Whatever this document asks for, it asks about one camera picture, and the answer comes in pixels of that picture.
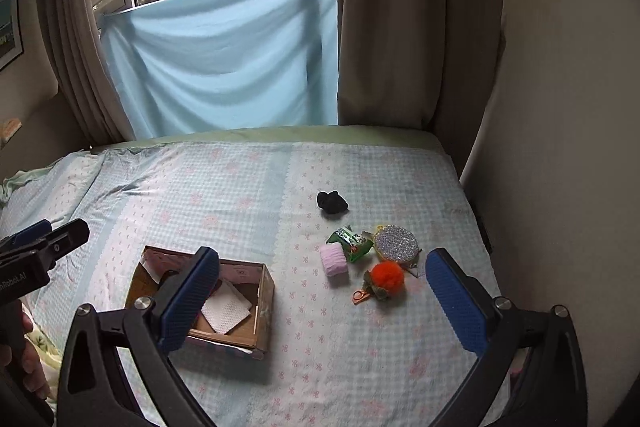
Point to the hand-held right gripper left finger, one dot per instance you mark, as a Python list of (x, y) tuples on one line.
[(192, 294)]

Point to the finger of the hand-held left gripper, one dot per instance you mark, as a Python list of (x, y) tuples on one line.
[(67, 237), (27, 232)]

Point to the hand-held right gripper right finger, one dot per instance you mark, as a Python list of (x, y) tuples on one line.
[(452, 302)]

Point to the brown cardboard box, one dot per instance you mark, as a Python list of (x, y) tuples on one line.
[(260, 307)]

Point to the round silver glitter pouch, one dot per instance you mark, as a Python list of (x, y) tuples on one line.
[(397, 244)]

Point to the green snack packet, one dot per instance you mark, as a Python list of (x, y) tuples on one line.
[(352, 243)]

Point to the pink soft sponge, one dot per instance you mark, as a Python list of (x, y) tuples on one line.
[(333, 259)]

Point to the black sock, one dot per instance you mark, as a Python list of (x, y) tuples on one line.
[(331, 202)]

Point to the person's left hand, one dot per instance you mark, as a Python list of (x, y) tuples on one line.
[(32, 357)]

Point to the white textured napkin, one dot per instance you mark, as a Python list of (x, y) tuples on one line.
[(227, 309)]

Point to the light green crumpled cloth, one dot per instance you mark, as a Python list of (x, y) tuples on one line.
[(20, 184)]

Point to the floral patterned cloth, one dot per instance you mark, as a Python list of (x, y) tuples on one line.
[(42, 342)]

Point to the checked floral bed sheet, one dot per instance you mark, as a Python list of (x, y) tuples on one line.
[(310, 187)]

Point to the green mattress cover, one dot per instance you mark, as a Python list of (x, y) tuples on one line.
[(310, 133)]

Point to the beige pleated curtain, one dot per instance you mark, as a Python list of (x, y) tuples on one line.
[(75, 32)]

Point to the light blue hanging cloth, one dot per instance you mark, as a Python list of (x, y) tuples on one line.
[(220, 57)]

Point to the beige plain curtain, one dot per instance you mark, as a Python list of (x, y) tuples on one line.
[(400, 17)]

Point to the wall switch plate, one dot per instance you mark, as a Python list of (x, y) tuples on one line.
[(10, 129)]

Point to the black framed wall picture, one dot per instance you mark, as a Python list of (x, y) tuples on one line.
[(9, 27)]

